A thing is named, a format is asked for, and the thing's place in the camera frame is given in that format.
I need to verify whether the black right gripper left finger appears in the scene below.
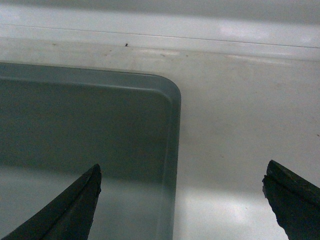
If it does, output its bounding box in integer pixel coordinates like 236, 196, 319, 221
3, 164, 102, 240

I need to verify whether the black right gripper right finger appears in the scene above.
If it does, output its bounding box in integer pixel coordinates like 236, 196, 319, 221
262, 160, 320, 240

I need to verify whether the grey rectangular serving tray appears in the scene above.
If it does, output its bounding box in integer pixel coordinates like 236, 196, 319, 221
0, 63, 181, 240

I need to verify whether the white top store shelf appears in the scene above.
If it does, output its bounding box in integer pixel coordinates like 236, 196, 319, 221
0, 38, 320, 240

